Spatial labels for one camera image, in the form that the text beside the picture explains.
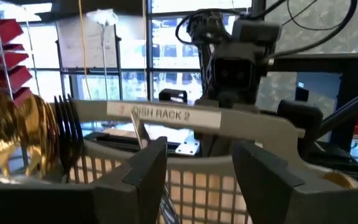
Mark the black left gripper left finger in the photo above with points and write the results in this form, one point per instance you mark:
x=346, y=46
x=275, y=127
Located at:
x=73, y=205

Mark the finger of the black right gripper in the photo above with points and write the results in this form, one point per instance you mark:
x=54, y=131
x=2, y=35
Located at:
x=300, y=124
x=172, y=95

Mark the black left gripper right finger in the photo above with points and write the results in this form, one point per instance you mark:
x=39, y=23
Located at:
x=306, y=205

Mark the grey plastic cutlery basket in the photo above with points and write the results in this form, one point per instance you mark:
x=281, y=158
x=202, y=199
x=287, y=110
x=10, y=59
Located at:
x=244, y=124

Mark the silver fork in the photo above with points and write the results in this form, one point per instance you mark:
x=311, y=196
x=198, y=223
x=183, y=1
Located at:
x=168, y=205

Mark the black fork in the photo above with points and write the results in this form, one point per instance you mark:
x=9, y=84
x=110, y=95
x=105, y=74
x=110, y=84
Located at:
x=70, y=130

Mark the whiteboard on stand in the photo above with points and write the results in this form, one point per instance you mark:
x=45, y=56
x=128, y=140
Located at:
x=85, y=43

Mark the red storage bin rack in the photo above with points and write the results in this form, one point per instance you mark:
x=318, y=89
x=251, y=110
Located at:
x=14, y=77

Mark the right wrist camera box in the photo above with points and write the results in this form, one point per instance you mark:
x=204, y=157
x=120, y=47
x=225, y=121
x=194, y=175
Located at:
x=233, y=73

